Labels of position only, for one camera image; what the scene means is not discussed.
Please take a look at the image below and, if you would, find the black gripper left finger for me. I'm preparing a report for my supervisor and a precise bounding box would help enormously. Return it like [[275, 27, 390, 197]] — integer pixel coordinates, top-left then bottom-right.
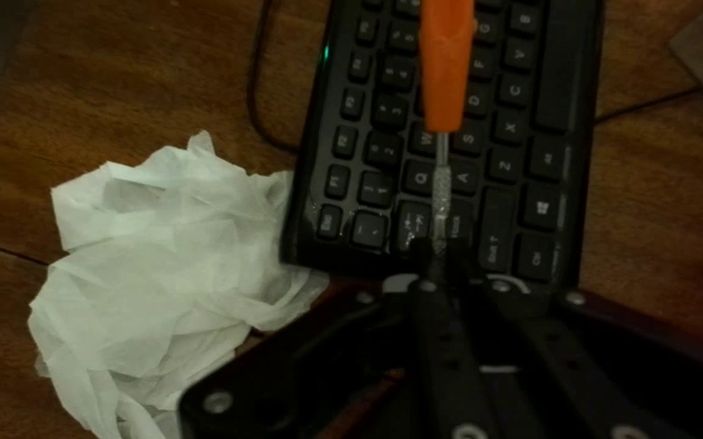
[[403, 235, 492, 439]]

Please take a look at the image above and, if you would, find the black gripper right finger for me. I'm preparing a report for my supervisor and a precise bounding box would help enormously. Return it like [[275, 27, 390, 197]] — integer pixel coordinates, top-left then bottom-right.
[[451, 241, 679, 439]]

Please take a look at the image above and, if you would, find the black computer keyboard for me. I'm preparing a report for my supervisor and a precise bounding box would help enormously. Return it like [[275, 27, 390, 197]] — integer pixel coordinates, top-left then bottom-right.
[[278, 0, 608, 296]]

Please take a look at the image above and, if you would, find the crumpled white plastic bag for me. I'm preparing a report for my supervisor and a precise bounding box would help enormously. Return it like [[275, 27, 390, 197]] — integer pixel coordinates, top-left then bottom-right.
[[27, 129, 335, 439]]

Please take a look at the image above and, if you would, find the black keyboard cable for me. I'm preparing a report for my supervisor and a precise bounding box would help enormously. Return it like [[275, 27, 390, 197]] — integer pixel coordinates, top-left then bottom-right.
[[244, 0, 303, 159]]

